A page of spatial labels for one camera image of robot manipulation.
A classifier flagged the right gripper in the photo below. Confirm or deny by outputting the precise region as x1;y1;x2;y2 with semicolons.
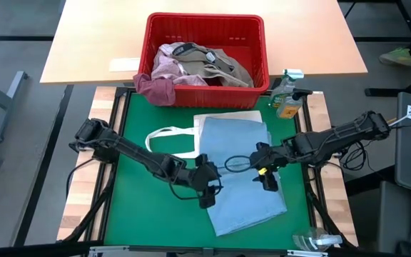
250;141;292;192

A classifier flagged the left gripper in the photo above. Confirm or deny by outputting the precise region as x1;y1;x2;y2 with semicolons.
186;153;223;210

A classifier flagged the light blue towel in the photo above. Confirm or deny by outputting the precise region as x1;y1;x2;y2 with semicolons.
198;116;288;238

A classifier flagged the maroon cloth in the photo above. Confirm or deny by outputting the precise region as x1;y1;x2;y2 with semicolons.
133;73;177;107

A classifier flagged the red plastic laundry bin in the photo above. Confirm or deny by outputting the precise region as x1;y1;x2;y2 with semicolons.
138;12;270;110

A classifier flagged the cream printed tote bag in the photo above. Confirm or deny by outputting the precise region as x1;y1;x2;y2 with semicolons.
144;110;264;160

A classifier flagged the pump bottle with orange label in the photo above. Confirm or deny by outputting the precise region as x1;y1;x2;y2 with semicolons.
275;88;313;120

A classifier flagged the green table mat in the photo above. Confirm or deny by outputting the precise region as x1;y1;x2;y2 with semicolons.
103;93;312;250

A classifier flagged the spray bottle with green label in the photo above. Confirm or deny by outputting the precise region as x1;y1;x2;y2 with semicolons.
268;68;305;110

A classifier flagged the clear plastic spray bottle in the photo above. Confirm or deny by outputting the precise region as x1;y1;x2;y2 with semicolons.
292;227;344;253

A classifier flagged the tan garment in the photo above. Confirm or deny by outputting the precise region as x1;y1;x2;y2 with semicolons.
171;41;255;89

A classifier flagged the pink garment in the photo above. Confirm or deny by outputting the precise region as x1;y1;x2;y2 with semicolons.
151;43;210;87

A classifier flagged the white paper label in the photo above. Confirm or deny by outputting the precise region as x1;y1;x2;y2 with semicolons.
108;57;141;73

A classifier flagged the person's green shoe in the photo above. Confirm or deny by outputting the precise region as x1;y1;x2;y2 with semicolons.
379;46;411;68

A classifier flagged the light wooden table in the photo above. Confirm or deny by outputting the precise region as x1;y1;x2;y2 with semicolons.
40;0;369;86

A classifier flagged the grey metal table leg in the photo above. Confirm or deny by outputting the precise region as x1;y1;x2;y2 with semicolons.
0;70;29;167

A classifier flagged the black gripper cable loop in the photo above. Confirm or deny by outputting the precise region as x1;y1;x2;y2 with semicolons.
223;155;255;173

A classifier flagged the black aluminium table frame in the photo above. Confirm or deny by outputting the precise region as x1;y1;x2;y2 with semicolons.
59;85;358;257

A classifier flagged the black cable bundle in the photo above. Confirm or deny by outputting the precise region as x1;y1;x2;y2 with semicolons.
337;141;369;172

